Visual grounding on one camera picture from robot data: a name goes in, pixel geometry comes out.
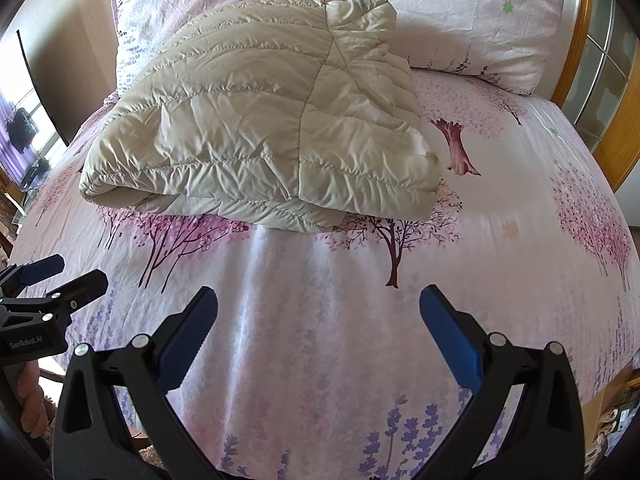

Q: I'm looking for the pink floral pillow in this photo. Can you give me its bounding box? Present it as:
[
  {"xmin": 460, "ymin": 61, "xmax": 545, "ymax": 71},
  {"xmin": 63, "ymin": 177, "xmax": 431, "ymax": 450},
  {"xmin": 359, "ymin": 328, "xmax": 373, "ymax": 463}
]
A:
[
  {"xmin": 277, "ymin": 0, "xmax": 566, "ymax": 97},
  {"xmin": 107, "ymin": 0, "xmax": 281, "ymax": 106}
]

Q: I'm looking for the black hanging bag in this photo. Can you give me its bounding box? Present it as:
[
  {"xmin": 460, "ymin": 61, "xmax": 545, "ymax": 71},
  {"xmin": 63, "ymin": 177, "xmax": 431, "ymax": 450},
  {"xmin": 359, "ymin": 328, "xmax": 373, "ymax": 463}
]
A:
[{"xmin": 7, "ymin": 107, "xmax": 39, "ymax": 151}]

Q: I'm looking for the person's left hand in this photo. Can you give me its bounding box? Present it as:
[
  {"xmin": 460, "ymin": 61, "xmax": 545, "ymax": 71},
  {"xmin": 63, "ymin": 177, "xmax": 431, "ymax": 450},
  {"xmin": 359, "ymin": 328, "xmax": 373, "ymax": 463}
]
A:
[{"xmin": 20, "ymin": 360, "xmax": 51, "ymax": 434}]

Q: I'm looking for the purple curtain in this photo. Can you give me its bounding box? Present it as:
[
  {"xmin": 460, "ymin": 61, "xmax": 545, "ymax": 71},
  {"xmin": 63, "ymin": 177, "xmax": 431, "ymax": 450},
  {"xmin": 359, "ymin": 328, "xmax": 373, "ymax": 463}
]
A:
[{"xmin": 0, "ymin": 87, "xmax": 31, "ymax": 191}]

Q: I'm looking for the pink floral bed sheet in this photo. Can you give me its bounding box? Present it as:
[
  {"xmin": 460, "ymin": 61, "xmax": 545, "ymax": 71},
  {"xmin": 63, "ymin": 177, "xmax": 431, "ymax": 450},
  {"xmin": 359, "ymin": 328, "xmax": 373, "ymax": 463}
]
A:
[{"xmin": 10, "ymin": 67, "xmax": 638, "ymax": 480}]

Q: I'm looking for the wooden headboard with glass panels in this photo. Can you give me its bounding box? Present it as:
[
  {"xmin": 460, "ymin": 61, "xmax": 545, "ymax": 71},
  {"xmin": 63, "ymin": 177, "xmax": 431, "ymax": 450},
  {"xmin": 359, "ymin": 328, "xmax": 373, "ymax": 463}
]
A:
[{"xmin": 550, "ymin": 0, "xmax": 640, "ymax": 193}]

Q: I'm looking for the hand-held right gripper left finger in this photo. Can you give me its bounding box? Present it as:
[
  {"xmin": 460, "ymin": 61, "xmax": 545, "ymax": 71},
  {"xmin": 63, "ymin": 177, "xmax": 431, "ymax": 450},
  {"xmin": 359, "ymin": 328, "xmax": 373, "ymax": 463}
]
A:
[{"xmin": 51, "ymin": 286, "xmax": 226, "ymax": 480}]

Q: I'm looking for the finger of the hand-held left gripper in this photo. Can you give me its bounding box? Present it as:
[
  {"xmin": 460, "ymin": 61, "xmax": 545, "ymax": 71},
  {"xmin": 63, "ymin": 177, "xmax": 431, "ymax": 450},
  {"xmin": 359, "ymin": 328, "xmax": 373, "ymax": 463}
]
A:
[
  {"xmin": 0, "ymin": 269, "xmax": 109, "ymax": 322},
  {"xmin": 0, "ymin": 254, "xmax": 66, "ymax": 297}
]

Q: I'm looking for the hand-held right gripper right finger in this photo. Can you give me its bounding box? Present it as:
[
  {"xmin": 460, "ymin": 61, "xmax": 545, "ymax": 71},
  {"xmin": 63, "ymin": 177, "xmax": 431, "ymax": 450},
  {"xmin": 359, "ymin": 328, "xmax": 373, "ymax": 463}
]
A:
[{"xmin": 415, "ymin": 284, "xmax": 586, "ymax": 480}]

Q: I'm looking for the black flat television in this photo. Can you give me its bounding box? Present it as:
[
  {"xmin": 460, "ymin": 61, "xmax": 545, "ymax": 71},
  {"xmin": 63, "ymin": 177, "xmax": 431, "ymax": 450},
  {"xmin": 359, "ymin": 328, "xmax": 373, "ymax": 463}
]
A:
[{"xmin": 17, "ymin": 30, "xmax": 71, "ymax": 147}]

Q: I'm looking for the cream quilted blanket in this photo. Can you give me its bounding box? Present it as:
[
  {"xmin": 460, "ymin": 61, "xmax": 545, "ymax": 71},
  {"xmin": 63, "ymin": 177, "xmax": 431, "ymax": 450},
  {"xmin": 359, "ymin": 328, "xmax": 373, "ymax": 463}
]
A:
[{"xmin": 78, "ymin": 0, "xmax": 443, "ymax": 235}]

